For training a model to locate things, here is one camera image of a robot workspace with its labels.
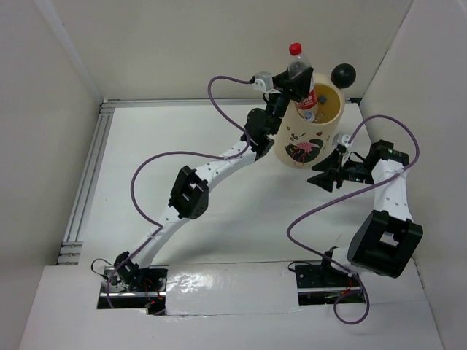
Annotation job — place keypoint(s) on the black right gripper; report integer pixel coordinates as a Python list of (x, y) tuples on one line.
[(330, 165)]

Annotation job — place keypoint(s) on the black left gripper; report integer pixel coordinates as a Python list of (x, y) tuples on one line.
[(299, 85)]

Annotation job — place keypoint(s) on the red label red cap bottle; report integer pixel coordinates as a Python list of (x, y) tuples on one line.
[(300, 71)]

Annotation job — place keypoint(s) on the cream bin with black ears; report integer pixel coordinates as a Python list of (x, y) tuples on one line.
[(301, 144)]

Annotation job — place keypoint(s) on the black label clear bottle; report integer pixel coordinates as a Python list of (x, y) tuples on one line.
[(322, 99)]

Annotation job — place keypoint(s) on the clear unlabelled plastic bottle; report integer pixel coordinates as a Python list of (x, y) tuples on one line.
[(321, 117)]

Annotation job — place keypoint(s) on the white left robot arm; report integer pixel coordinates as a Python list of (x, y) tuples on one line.
[(189, 196)]

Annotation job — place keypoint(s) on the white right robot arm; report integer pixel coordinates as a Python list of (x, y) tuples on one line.
[(387, 239)]

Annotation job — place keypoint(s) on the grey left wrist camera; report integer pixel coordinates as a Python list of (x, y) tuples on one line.
[(263, 82)]

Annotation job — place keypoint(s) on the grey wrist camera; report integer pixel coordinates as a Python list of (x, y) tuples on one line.
[(341, 139), (263, 82)]

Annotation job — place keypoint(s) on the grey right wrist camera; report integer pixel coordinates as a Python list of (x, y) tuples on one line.
[(341, 139)]

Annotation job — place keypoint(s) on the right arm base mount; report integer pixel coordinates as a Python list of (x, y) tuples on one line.
[(320, 284)]

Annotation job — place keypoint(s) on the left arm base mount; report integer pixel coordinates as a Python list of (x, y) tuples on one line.
[(149, 293)]

